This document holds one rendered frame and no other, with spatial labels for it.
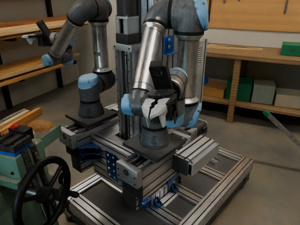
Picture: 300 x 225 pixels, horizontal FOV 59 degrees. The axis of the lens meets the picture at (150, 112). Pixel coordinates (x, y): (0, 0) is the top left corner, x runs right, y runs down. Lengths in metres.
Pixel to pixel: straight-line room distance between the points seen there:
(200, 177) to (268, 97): 1.69
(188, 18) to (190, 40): 0.08
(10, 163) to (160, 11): 0.77
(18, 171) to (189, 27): 0.80
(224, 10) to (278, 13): 0.64
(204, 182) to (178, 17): 1.33
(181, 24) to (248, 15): 2.70
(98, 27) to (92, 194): 1.11
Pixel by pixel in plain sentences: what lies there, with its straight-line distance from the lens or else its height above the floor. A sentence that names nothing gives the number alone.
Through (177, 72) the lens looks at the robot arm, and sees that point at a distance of 0.84.
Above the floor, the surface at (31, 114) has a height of 0.93.
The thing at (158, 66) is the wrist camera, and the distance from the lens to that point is 0.66.
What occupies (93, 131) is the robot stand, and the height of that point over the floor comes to 0.74.
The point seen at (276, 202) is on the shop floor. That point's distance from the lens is 2.36.
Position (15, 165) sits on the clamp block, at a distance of 1.04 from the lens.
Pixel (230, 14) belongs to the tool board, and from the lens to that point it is 3.74.
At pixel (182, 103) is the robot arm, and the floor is 1.15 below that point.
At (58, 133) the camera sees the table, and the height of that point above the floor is 0.86.
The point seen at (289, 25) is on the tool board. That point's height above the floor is 1.13.
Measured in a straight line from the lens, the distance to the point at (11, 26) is 3.57.
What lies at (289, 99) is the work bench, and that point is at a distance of 3.44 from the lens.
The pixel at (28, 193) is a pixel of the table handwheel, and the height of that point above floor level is 0.81.
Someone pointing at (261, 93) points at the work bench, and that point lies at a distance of 3.42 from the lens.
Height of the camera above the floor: 1.48
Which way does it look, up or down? 25 degrees down
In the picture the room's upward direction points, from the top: straight up
